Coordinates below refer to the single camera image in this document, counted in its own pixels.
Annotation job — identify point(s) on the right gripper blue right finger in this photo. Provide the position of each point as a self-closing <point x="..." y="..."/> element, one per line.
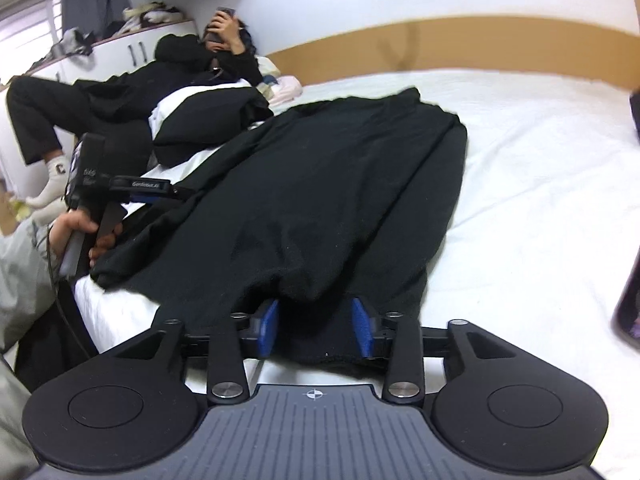
<point x="367" y="327"/>

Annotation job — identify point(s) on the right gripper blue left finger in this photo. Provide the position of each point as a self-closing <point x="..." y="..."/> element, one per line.
<point x="263" y="329"/>

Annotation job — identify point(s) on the black fleece garment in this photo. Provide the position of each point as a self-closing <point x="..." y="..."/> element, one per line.
<point x="325" y="203"/>

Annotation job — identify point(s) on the grey jacket sleeve forearm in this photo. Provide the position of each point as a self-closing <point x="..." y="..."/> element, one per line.
<point x="26" y="295"/>

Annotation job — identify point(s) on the operator left hand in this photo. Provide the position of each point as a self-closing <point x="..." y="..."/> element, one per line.
<point x="79" y="221"/>

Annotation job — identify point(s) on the person in black hoodie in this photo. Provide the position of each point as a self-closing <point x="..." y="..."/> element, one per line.
<point x="117" y="109"/>

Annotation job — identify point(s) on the black garment pile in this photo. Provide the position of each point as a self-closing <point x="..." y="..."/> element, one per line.
<point x="199" y="118"/>

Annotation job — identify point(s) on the grey window curtain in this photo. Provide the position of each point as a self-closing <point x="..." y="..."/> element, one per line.
<point x="92" y="16"/>

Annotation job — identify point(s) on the white bed sheet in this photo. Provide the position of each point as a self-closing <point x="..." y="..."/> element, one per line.
<point x="546" y="229"/>

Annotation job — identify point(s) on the pink white pillow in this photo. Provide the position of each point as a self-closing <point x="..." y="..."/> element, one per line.
<point x="278" y="89"/>

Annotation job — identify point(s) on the dark smartphone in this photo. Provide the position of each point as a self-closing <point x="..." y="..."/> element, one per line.
<point x="222" y="28"/>

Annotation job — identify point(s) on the phone with lit screen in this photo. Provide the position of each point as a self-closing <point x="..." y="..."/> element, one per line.
<point x="625" y="320"/>

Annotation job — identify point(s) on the black folded garment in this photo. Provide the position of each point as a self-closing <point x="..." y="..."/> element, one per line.
<point x="634" y="103"/>

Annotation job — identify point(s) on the wooden headboard panel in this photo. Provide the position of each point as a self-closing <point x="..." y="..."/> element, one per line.
<point x="485" y="42"/>

